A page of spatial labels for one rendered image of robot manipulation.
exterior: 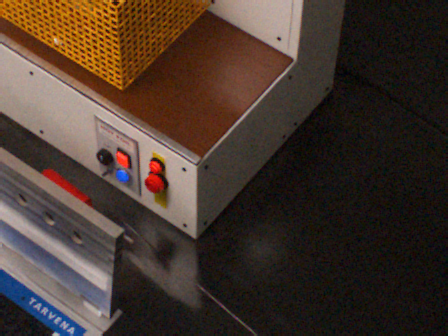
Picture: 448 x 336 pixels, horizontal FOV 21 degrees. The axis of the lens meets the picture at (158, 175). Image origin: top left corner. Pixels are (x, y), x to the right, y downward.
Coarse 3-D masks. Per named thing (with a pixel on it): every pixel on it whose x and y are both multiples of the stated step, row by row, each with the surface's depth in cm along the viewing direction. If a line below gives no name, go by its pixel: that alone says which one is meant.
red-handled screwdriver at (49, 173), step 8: (48, 168) 182; (48, 176) 181; (56, 176) 181; (64, 184) 181; (72, 184) 181; (72, 192) 180; (80, 192) 180; (80, 200) 179; (88, 200) 180; (128, 240) 176
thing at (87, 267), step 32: (0, 160) 161; (0, 192) 168; (32, 192) 162; (64, 192) 158; (0, 224) 171; (32, 224) 167; (64, 224) 162; (96, 224) 155; (32, 256) 170; (64, 256) 166; (96, 256) 161; (96, 288) 164
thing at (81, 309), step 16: (0, 256) 174; (16, 256) 175; (16, 272) 173; (32, 272) 173; (32, 288) 172; (48, 288) 172; (64, 288) 171; (64, 304) 170; (80, 304) 170; (80, 320) 168; (96, 320) 168; (112, 320) 168
